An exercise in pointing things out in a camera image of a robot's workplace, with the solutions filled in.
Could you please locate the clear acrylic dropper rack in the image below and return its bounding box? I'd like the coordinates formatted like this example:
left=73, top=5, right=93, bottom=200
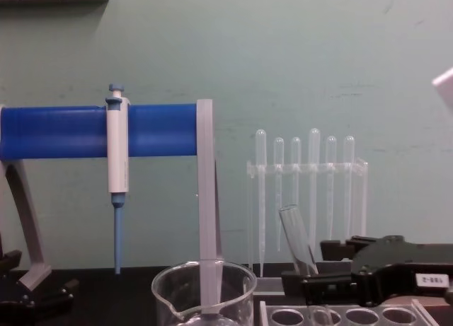
left=245, top=157, right=369, bottom=293

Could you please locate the clear plastic transfer pipette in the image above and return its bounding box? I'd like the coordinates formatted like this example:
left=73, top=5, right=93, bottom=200
left=343, top=135, right=356, bottom=239
left=307, top=127, right=321, bottom=257
left=273, top=136, right=285, bottom=252
left=255, top=128, right=267, bottom=278
left=289, top=136, right=302, bottom=214

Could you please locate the clear glass test tube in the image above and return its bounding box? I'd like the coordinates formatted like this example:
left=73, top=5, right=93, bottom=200
left=279, top=204, right=320, bottom=276
left=311, top=304, right=333, bottom=326

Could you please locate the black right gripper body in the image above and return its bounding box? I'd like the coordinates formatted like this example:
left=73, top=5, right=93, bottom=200
left=350, top=235, right=453, bottom=306

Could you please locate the clear glass beaker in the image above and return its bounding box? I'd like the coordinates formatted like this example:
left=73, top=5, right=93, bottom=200
left=151, top=258, right=258, bottom=326

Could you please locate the clear acrylic test tube rack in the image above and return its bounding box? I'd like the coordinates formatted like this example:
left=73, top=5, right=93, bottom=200
left=258, top=298, right=440, bottom=326

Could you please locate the black table cloth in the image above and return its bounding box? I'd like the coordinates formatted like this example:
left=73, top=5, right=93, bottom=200
left=0, top=261, right=453, bottom=326

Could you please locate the white micropipette with blue tip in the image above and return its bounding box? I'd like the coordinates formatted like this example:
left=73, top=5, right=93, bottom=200
left=105, top=82, right=130, bottom=275

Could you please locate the blue bar pipette stand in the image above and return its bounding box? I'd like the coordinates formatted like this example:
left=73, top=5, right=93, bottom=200
left=0, top=98, right=226, bottom=317

